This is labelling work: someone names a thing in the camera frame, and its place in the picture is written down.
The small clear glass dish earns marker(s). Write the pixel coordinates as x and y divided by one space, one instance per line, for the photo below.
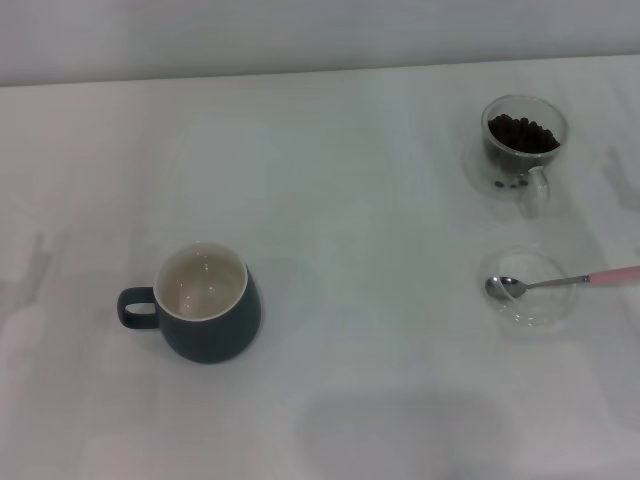
540 310

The heap of coffee beans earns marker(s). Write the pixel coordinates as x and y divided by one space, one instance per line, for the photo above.
522 135

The dark teal ceramic mug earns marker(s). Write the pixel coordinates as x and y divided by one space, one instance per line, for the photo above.
210 335

